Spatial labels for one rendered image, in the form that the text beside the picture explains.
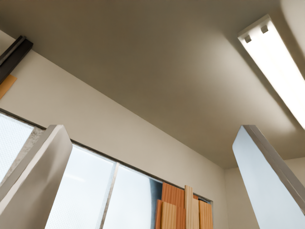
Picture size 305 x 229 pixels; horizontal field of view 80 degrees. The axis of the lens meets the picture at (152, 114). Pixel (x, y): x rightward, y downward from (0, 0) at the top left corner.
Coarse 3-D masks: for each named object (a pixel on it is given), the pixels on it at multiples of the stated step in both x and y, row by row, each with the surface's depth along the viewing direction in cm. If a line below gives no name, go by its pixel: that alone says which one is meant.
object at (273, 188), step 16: (240, 128) 10; (256, 128) 10; (240, 144) 10; (256, 144) 9; (240, 160) 10; (256, 160) 9; (272, 160) 8; (256, 176) 9; (272, 176) 8; (288, 176) 7; (256, 192) 9; (272, 192) 8; (288, 192) 7; (304, 192) 7; (256, 208) 9; (272, 208) 8; (288, 208) 7; (304, 208) 6; (272, 224) 8; (288, 224) 7; (304, 224) 6
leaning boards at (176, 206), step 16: (176, 192) 196; (192, 192) 209; (160, 208) 170; (176, 208) 184; (192, 208) 198; (208, 208) 216; (160, 224) 163; (176, 224) 176; (192, 224) 188; (208, 224) 204
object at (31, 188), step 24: (48, 144) 9; (72, 144) 11; (24, 168) 8; (48, 168) 9; (0, 192) 7; (24, 192) 7; (48, 192) 9; (0, 216) 6; (24, 216) 7; (48, 216) 9
